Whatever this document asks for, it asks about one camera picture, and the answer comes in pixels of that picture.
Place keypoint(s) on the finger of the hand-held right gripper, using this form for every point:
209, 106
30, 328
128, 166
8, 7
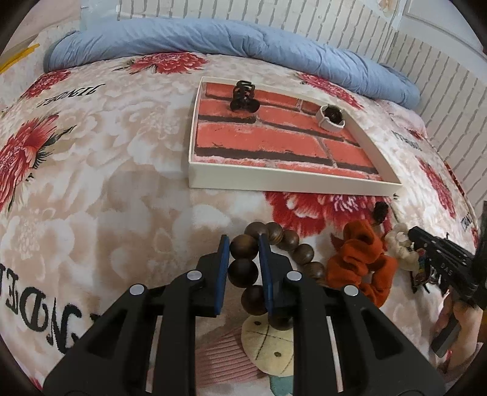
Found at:
430, 240

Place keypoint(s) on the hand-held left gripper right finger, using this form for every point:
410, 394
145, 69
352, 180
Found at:
266, 274

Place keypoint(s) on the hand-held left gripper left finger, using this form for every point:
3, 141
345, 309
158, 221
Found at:
223, 274

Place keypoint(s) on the pink cream plush doll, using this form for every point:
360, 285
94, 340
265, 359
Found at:
262, 346

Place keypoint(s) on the orange fabric scrunchie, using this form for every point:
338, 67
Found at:
354, 262

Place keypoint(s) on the white tray with brick liner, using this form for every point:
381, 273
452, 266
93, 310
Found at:
289, 181

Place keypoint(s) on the black hair claw clip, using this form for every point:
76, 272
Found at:
243, 101

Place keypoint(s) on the person's right hand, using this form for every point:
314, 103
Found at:
471, 335

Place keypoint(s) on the pink pillow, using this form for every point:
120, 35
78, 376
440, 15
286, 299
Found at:
409, 116

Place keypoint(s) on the rolled blue quilt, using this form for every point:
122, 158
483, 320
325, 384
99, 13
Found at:
190, 38

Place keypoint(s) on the clear plastic sheet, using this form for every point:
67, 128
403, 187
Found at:
99, 15

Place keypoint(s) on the yellow strip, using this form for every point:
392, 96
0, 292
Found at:
19, 57

